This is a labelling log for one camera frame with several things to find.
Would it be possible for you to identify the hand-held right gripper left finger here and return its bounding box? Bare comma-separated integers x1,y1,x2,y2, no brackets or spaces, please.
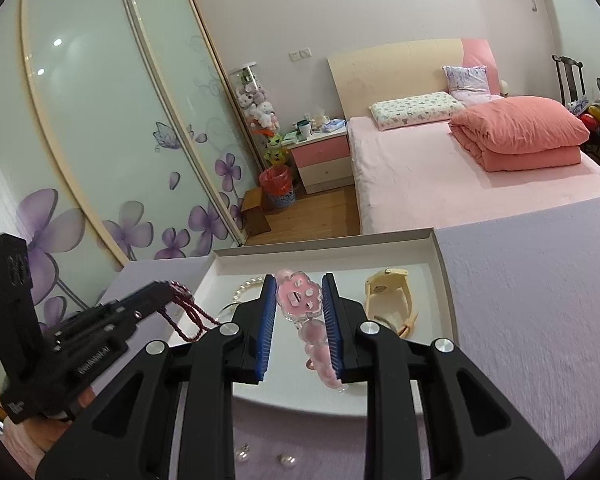
36,274,279,480

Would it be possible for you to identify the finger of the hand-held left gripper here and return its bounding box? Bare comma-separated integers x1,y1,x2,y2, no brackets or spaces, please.
97,280,178,311
111,294,178,333

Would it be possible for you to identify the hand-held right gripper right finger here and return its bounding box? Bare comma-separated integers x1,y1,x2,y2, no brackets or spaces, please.
321,272,565,480

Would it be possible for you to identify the dark red bead bracelet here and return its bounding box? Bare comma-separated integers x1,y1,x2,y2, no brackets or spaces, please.
162,280,221,343

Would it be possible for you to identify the thin silver bangle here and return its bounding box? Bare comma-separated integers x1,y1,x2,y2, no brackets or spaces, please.
214,301,238,328

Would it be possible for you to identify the white pearl bracelet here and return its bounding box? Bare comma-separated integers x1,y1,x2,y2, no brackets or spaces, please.
232,276,266,306

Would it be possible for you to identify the pink bead bracelet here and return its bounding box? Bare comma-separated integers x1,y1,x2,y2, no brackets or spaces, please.
274,268,348,393

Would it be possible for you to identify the yellow wristwatch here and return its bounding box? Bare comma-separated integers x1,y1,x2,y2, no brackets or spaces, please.
364,268,420,338

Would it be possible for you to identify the grey cardboard tray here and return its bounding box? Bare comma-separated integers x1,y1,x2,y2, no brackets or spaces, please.
170,227,460,418

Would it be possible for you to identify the person's left hand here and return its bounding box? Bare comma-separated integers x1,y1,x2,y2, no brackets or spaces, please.
5,385,98,461

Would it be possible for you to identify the small wooden stool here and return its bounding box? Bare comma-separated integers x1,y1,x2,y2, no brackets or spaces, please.
240,187,272,236

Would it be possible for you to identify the wastebasket with red bag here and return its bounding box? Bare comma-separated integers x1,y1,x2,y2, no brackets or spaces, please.
258,166,296,209

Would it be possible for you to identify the bed with pink sheet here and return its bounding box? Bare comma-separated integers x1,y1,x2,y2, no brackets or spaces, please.
346,95,600,236

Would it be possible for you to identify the pink and white nightstand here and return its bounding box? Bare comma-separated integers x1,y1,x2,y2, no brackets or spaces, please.
286,127,353,195

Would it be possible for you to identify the purple tablecloth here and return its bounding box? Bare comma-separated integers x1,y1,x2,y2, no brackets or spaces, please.
0,192,600,480

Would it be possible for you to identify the floral sliding door wardrobe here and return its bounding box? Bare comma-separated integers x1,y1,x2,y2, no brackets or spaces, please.
0,0,251,411

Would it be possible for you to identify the clear tube of plush toys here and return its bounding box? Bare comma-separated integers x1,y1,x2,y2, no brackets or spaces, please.
228,62,293,168

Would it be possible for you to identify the patterned white pillow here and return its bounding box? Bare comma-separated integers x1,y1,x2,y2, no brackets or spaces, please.
370,91,466,132

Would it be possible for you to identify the cream and pink headboard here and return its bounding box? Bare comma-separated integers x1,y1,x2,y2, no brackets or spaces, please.
327,37,501,120

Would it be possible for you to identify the folded orange quilt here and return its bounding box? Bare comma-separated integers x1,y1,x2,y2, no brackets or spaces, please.
449,96,590,173

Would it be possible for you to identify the purple printed pillow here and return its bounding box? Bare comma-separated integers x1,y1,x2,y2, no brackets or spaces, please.
442,65,492,106

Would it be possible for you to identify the pile of colourful toys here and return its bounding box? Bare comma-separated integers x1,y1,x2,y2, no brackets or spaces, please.
567,100,600,136

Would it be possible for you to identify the dark wooden chair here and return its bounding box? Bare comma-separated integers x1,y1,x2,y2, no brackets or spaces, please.
552,55,588,106

